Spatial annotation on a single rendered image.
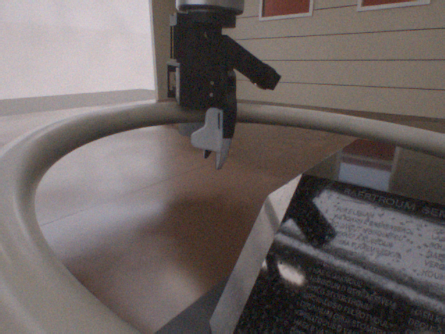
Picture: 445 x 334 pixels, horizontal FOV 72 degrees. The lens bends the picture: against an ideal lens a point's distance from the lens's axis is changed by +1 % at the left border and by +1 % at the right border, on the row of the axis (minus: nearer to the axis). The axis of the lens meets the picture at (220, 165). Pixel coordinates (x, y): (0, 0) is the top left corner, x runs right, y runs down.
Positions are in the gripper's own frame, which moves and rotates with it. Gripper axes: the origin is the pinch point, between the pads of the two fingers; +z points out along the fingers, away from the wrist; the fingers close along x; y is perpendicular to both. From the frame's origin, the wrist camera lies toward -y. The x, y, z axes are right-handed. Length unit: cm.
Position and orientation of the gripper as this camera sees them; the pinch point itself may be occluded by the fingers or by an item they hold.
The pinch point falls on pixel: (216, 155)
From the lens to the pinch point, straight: 48.3
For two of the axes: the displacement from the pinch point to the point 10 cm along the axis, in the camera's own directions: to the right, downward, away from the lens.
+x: 3.8, 3.4, -8.6
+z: -0.6, 9.4, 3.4
